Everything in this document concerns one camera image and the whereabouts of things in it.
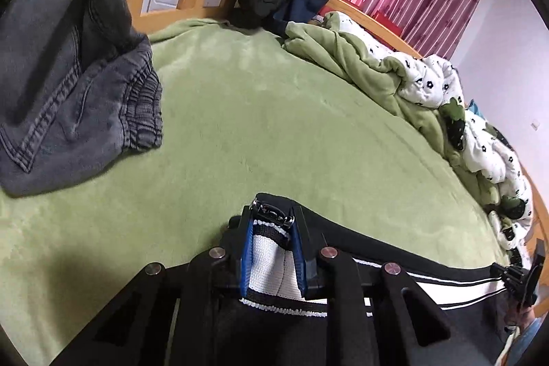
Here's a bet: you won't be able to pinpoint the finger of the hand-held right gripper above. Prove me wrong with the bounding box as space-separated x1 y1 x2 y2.
490 239 547 311

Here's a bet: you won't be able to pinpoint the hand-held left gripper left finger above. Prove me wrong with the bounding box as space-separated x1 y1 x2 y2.
49 208 258 366

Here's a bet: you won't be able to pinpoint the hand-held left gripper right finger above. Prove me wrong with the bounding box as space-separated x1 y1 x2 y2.
292 205 453 366

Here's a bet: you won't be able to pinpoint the black pants with white waistband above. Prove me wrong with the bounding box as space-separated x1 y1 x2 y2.
214 192 515 366

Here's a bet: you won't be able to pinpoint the person's blue jeans leg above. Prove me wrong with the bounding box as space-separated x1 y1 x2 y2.
498 315 537 366

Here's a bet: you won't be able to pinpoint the green fleece blanket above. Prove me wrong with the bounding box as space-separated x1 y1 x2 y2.
0 18 511 366

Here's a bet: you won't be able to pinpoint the green quilt with floral lining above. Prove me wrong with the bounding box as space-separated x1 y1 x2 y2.
281 11 535 251

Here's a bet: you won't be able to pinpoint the grey denim jeans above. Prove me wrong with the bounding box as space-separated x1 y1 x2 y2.
0 0 166 197

